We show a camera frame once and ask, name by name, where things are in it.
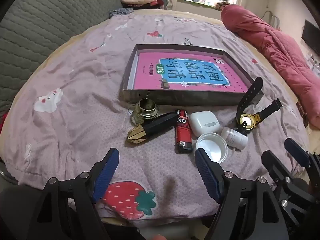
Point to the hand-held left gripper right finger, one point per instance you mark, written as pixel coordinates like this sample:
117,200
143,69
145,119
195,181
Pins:
207,172

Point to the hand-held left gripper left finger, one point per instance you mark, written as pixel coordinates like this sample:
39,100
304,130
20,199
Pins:
107,172

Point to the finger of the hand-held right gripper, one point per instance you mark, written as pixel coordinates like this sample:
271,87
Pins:
297,152
272,162

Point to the white plastic lid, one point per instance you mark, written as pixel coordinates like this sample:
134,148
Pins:
212,150

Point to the small white pill bottle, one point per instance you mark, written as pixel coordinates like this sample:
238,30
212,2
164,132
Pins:
233,137

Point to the red lighter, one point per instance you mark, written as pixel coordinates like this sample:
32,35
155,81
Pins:
182,132

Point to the black gold wristwatch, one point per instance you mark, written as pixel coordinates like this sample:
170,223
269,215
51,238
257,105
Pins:
246,122

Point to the white earbuds case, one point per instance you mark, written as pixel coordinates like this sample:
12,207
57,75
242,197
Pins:
202,122

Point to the black gold faceted bottle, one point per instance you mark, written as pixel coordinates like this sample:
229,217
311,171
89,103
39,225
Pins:
155,125

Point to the shallow cardboard box tray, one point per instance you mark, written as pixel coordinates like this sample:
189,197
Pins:
175,97

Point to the pink printed bedsheet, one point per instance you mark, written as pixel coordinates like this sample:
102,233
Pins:
75,80

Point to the pink quilt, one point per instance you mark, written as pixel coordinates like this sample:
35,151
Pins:
275,45

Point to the pink book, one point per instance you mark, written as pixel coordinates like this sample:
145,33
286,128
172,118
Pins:
147,70

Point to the black television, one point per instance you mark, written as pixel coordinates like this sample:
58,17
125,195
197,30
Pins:
311,35

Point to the white metal rack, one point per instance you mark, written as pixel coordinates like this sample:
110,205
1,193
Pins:
271,17

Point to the dark patterned cloth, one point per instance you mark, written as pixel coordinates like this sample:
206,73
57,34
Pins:
120,12

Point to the grey quilted headboard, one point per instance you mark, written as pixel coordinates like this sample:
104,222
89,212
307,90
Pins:
37,25

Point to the brown patterned cushion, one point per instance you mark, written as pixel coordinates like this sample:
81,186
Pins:
222,5

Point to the white wall shelf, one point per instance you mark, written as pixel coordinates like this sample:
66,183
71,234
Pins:
315,61

